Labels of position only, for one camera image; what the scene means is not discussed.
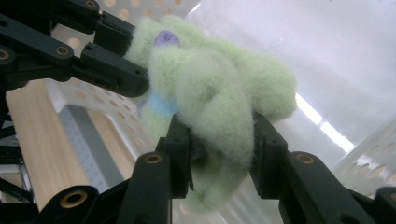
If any green fuzzy sock with print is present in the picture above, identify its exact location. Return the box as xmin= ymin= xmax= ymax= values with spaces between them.
xmin=123 ymin=13 xmax=299 ymax=147

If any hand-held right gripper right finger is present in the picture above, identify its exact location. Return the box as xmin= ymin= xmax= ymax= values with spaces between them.
xmin=247 ymin=112 xmax=378 ymax=224

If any white perforated plastic basket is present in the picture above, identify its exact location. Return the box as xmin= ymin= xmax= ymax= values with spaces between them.
xmin=43 ymin=0 xmax=396 ymax=224

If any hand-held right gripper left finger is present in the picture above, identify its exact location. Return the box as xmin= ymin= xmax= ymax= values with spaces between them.
xmin=117 ymin=112 xmax=195 ymax=224

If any plain green fuzzy sock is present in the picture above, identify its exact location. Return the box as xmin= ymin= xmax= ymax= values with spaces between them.
xmin=147 ymin=46 xmax=260 ymax=217

